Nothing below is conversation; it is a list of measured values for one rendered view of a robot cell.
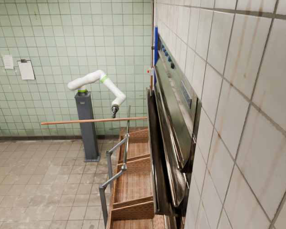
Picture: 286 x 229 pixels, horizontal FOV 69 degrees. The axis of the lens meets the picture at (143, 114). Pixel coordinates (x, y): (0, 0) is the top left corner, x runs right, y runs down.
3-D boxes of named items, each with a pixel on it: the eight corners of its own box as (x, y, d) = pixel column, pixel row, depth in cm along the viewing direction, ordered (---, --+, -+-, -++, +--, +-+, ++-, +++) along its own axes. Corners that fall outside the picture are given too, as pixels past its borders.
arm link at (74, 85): (64, 84, 286) (88, 73, 254) (72, 81, 298) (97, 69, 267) (68, 93, 289) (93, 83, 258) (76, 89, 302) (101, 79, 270)
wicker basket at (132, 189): (156, 172, 254) (157, 154, 241) (162, 213, 205) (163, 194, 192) (116, 173, 253) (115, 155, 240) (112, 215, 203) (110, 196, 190)
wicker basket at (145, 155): (153, 142, 307) (154, 126, 294) (157, 169, 258) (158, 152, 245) (120, 143, 306) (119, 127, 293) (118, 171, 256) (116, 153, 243)
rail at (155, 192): (145, 88, 269) (147, 88, 270) (155, 211, 112) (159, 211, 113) (145, 87, 268) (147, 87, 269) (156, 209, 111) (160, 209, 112)
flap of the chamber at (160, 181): (145, 90, 270) (160, 92, 273) (154, 214, 113) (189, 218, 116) (145, 88, 269) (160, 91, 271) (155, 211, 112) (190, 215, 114)
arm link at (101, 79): (91, 75, 276) (95, 69, 268) (97, 72, 286) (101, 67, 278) (101, 85, 275) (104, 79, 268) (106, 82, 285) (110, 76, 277)
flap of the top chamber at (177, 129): (156, 67, 256) (162, 52, 247) (185, 172, 99) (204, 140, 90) (153, 66, 255) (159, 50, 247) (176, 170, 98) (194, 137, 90)
